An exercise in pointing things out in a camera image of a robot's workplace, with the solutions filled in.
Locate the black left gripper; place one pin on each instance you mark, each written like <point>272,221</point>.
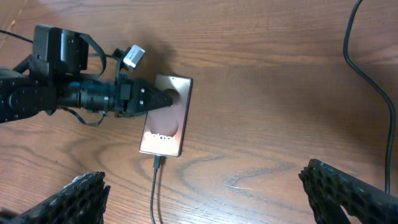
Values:
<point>140,94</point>

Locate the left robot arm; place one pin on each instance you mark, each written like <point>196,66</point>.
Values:
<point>68,70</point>

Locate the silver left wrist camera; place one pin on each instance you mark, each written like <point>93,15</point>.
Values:
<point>133,57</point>

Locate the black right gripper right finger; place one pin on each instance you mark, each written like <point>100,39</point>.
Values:
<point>334,195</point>

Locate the gold Samsung Galaxy smartphone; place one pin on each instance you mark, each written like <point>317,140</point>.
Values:
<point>164,128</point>

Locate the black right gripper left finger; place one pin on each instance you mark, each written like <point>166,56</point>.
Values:
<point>81,201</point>

